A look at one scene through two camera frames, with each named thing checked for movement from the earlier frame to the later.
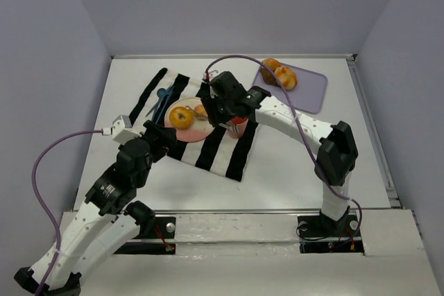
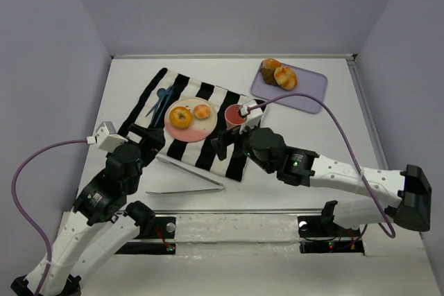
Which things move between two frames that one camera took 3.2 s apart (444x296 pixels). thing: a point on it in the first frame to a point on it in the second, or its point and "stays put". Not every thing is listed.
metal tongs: x=206 y=118 to x=219 y=185
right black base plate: x=318 y=234 stays put
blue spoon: x=160 y=93 stays put
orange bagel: x=175 y=120 stays put
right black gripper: x=215 y=111 to x=226 y=140
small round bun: x=200 y=109 stays put
